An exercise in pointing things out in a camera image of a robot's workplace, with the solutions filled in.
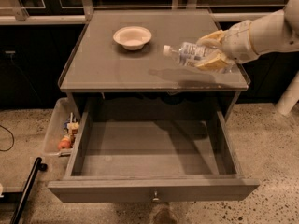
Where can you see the clear plastic storage bin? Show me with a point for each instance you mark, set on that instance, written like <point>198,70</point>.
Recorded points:
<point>57,129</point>

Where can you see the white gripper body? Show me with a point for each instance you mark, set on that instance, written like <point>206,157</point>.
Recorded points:
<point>239,43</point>

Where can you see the metal window frame rail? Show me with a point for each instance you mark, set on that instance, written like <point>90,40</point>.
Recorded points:
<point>74,11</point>

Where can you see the grey open top drawer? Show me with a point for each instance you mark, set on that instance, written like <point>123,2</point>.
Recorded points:
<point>128,148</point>

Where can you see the small colourful toy bottle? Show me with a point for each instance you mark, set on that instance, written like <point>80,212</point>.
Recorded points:
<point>72,128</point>

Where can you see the black metal pole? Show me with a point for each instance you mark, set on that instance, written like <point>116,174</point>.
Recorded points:
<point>38,166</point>

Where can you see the white paper bowl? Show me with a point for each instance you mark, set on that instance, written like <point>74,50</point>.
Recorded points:
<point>132,37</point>

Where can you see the orange toy fruit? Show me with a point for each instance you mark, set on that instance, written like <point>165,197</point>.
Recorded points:
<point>65,143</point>

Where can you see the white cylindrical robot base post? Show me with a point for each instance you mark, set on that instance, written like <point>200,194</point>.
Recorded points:
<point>289,98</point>

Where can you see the metal drawer knob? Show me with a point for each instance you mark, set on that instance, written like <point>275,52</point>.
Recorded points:
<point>155,198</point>

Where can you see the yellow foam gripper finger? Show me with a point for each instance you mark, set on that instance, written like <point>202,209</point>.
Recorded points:
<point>212,40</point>
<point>214,61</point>

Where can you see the grey cabinet with counter top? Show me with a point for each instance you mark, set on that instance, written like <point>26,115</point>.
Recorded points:
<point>98,64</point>

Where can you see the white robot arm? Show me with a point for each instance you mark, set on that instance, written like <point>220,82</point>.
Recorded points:
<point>276,32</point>

